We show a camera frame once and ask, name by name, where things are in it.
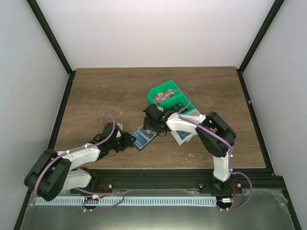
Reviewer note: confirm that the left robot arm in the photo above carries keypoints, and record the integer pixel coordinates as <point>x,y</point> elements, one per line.
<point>58,171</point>

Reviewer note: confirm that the red credit cards stack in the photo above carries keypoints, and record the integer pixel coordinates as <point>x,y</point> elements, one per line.
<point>162,96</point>

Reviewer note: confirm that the green bin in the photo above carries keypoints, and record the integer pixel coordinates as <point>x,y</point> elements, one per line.
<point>176,102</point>
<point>168,85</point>

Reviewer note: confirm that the black aluminium frame rail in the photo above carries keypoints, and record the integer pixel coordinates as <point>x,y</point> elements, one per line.
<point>127,179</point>

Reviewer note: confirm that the blue credit cards stack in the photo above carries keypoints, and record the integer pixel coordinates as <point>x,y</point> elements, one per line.
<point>185,136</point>

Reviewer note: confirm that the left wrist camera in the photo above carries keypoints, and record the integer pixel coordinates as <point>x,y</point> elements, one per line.
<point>118,130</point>

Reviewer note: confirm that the blue credit card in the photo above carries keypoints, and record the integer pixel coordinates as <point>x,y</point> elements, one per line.
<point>141,138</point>

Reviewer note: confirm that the black card holder wallet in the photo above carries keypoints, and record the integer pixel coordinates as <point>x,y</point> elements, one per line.
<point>144,139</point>

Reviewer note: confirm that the light blue cable duct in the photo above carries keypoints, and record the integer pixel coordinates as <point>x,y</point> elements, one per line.
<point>201,201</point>

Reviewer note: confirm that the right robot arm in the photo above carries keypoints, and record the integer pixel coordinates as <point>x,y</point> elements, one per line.
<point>215,134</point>

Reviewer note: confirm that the dark green credit cards stack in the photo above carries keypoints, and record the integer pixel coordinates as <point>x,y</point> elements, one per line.
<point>177,107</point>

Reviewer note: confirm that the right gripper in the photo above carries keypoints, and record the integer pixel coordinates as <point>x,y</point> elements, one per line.
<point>147,125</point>

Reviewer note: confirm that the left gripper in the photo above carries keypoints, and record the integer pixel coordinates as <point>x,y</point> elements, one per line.
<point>127,142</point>

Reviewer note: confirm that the green bin left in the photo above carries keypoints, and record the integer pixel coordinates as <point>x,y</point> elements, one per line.
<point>168,85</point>

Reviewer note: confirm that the green bin middle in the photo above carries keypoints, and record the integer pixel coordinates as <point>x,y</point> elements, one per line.
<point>176,102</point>

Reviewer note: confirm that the white bin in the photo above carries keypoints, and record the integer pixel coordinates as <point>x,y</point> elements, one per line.
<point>193,112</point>

